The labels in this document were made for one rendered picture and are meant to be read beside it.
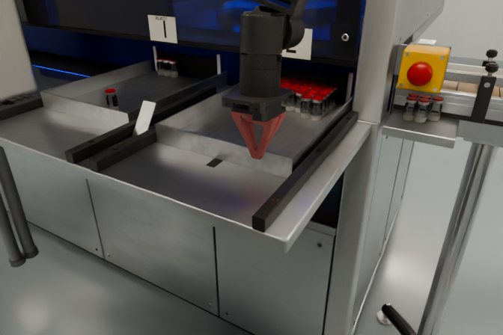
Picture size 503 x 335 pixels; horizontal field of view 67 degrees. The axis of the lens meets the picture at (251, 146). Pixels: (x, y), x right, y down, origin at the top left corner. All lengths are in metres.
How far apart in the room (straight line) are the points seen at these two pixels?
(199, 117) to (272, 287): 0.59
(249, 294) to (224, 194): 0.73
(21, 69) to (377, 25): 1.00
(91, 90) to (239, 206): 0.61
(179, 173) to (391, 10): 0.45
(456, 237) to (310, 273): 0.37
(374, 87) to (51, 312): 1.39
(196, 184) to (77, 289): 1.24
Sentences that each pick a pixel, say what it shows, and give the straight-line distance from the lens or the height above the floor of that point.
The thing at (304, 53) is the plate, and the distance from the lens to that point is 0.79.
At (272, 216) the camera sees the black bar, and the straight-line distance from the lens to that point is 0.47.
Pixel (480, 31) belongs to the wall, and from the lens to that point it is 5.37.
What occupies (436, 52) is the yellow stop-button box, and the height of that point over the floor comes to 1.03.
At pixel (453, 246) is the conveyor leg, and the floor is 0.55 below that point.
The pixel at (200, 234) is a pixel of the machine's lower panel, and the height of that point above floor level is 0.42.
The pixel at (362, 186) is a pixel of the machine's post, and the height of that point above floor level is 0.73.
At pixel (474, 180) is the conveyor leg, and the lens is 0.97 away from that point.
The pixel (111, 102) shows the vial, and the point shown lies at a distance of 0.84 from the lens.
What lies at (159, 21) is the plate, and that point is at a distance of 0.98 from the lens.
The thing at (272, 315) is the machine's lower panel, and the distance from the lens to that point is 1.24.
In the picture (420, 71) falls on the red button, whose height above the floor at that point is 1.00.
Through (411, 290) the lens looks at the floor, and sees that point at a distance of 1.72.
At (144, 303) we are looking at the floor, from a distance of 1.61.
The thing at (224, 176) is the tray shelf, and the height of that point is 0.88.
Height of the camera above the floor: 1.17
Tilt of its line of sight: 26 degrees down
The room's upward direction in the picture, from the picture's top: straight up
